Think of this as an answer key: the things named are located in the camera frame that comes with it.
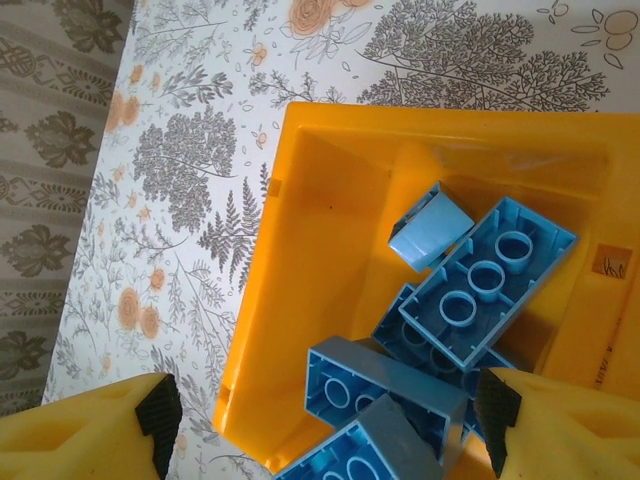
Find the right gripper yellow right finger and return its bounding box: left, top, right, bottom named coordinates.
left=472, top=367, right=640, bottom=480

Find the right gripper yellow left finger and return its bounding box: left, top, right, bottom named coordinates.
left=0, top=372, right=184, bottom=480

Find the small blue lego brick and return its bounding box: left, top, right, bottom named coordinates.
left=387, top=182, right=475, bottom=274

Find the orange plastic bin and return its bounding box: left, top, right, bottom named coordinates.
left=212, top=102, right=640, bottom=474
left=597, top=279, right=640, bottom=396

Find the floral patterned tablecloth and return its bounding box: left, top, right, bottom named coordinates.
left=42, top=0, right=640, bottom=480

